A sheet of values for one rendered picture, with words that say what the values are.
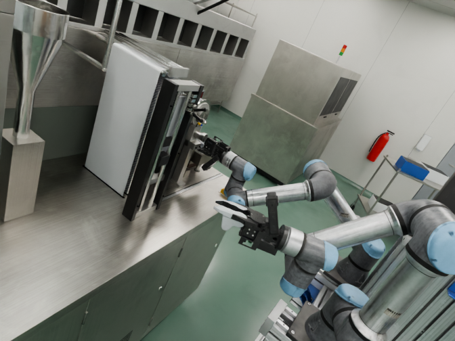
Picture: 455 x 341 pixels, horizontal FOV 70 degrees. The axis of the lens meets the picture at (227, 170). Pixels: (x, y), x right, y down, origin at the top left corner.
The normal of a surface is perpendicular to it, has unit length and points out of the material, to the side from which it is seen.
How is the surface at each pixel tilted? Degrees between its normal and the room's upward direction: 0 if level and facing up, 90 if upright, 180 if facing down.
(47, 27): 90
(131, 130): 90
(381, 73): 90
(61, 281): 0
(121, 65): 90
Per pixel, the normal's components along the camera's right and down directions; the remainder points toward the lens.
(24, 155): 0.79, 0.52
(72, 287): 0.37, -0.83
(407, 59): -0.48, 0.20
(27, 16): 0.18, 0.50
